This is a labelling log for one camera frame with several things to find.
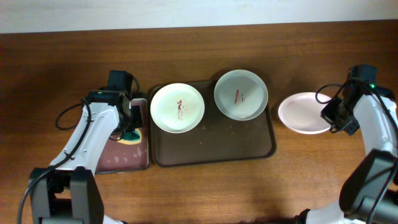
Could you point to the white plate bottom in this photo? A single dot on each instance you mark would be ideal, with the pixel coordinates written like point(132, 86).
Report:
point(301, 113)

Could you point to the small black tray with water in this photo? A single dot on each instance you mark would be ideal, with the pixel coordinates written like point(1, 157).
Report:
point(117, 157)

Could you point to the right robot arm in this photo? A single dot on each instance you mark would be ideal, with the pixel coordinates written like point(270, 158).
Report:
point(365, 197)

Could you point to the white plate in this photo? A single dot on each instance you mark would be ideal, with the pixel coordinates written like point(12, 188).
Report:
point(241, 95)
point(177, 108)
point(301, 113)

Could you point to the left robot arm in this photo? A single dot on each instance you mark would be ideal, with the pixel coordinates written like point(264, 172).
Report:
point(66, 191)

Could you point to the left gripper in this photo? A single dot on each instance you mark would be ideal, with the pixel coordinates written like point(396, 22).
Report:
point(138, 122)

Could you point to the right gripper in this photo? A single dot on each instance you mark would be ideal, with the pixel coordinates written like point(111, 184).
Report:
point(326, 114)

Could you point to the large brown serving tray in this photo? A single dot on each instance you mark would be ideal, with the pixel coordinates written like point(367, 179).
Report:
point(216, 138)

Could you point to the green yellow sponge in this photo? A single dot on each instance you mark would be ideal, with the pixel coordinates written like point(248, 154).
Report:
point(131, 138)

